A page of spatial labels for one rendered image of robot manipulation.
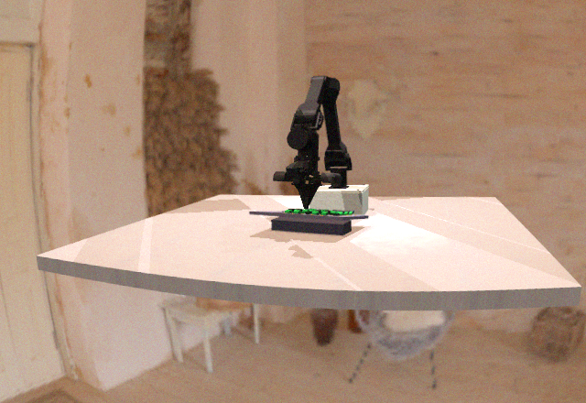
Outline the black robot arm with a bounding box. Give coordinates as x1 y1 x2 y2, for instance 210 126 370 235
286 75 352 189

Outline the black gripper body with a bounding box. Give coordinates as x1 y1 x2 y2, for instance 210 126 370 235
273 152 342 184

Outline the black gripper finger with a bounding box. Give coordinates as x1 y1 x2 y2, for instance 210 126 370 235
291 183 306 209
305 184 322 209

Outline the lavender switch panel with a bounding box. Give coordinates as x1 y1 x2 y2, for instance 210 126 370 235
248 208 369 235

